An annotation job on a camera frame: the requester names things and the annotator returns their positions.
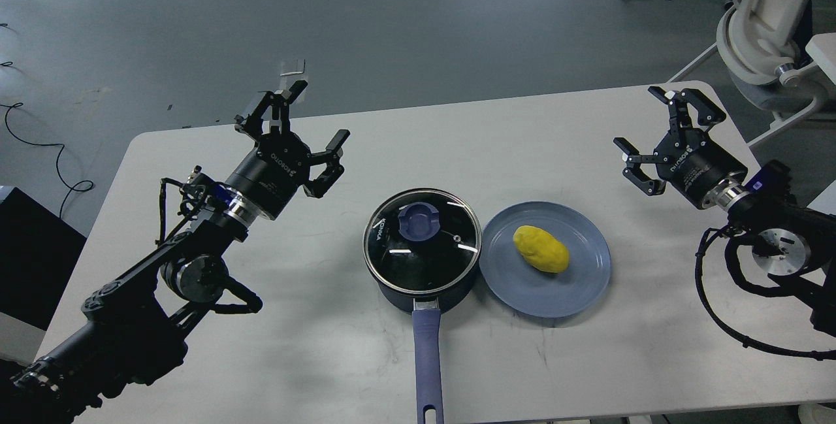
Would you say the white office chair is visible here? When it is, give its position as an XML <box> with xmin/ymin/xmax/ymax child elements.
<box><xmin>672</xmin><ymin>0</ymin><xmax>834</xmax><ymax>149</ymax></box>

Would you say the black floor cable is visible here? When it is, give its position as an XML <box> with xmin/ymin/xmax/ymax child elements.
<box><xmin>0</xmin><ymin>103</ymin><xmax>95</xmax><ymax>219</ymax></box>

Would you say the black box left edge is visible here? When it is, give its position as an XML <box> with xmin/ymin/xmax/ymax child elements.
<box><xmin>1</xmin><ymin>186</ymin><xmax>87</xmax><ymax>331</ymax></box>

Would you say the blue plate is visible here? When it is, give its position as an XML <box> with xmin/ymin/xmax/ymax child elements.
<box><xmin>480</xmin><ymin>201</ymin><xmax>612</xmax><ymax>319</ymax></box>

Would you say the yellow potato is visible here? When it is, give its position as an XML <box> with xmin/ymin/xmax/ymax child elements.
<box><xmin>511</xmin><ymin>225</ymin><xmax>571</xmax><ymax>273</ymax></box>

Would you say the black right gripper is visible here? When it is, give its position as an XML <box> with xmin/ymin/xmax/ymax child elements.
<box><xmin>614</xmin><ymin>86</ymin><xmax>748</xmax><ymax>210</ymax></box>

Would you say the dark blue saucepan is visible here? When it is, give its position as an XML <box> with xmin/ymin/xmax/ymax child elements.
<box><xmin>363</xmin><ymin>188</ymin><xmax>483</xmax><ymax>424</ymax></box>

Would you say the glass pot lid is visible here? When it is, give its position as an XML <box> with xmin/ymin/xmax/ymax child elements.
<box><xmin>363</xmin><ymin>188</ymin><xmax>483</xmax><ymax>296</ymax></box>

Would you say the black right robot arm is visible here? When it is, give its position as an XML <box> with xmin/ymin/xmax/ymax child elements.
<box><xmin>614</xmin><ymin>86</ymin><xmax>835</xmax><ymax>361</ymax></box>

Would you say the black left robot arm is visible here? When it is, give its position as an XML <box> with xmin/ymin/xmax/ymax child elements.
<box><xmin>2</xmin><ymin>80</ymin><xmax>350</xmax><ymax>423</ymax></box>

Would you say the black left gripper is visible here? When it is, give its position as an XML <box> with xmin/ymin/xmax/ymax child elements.
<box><xmin>225</xmin><ymin>80</ymin><xmax>350</xmax><ymax>221</ymax></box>

